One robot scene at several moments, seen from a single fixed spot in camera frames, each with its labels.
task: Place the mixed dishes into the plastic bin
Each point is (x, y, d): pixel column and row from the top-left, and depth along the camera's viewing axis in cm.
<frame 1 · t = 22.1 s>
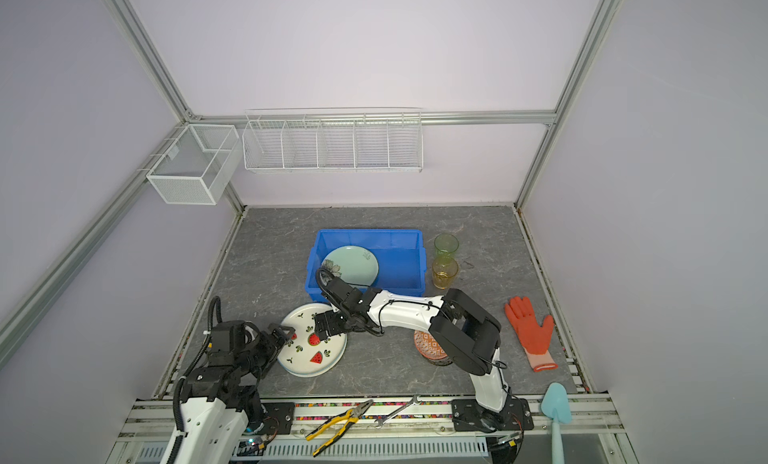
left hand: (289, 343, 81), fingers open
right hand: (327, 331, 84), fingers open
blue plastic bin: (400, 255, 111), on the table
green flower plate: (354, 264, 104), point 2 cm above the table
white watermelon plate: (305, 355, 84), point 2 cm above the table
green glass cup: (446, 245, 101), point 8 cm above the table
red work glove: (535, 338, 89), on the table

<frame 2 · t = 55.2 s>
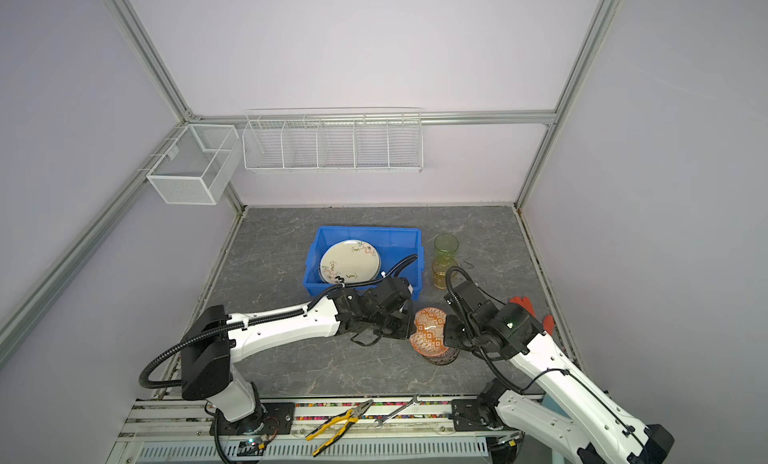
left hand: (415, 337, 74), fingers closed
right hand: (449, 336, 72), fingers closed
cream floral plate: (350, 259, 102), point 5 cm above the table
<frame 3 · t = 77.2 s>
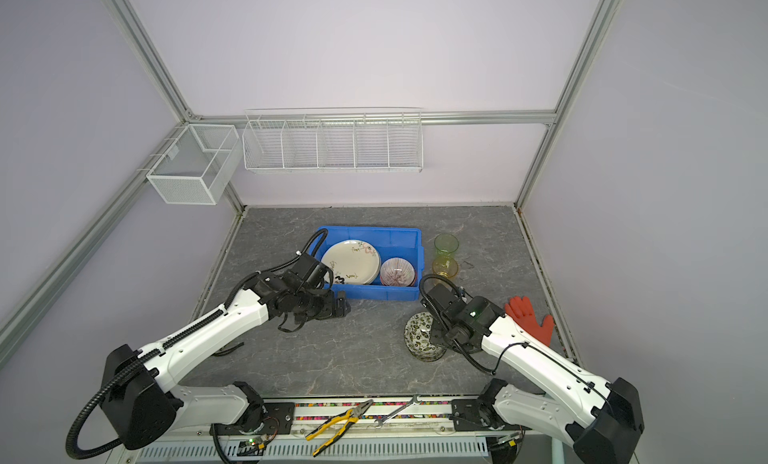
left hand: (334, 315, 78), fingers open
right hand: (440, 338, 76), fingers closed
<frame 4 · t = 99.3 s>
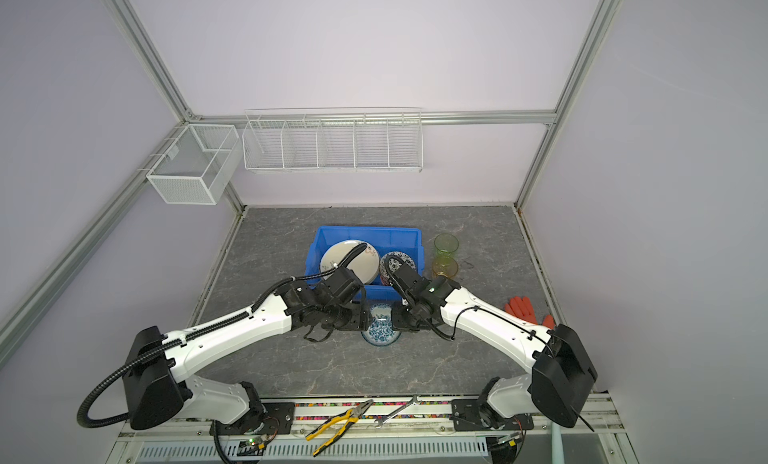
left hand: (360, 326, 76), fingers open
right hand: (396, 326, 79), fingers closed
green floral bowl: (394, 254, 95), point 11 cm above the table
blue white patterned bowl: (380, 330, 83), point 8 cm above the table
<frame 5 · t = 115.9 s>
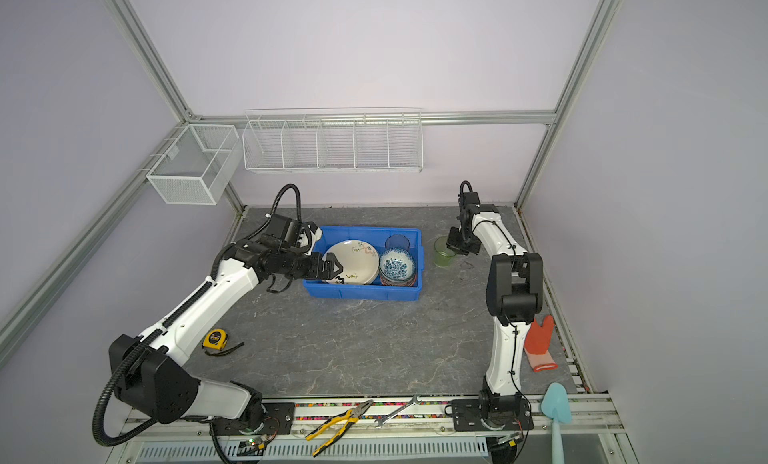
left hand: (327, 272, 79), fingers open
right hand: (457, 250, 98), fingers closed
blue white patterned bowl: (397, 268, 95), point 8 cm above the table
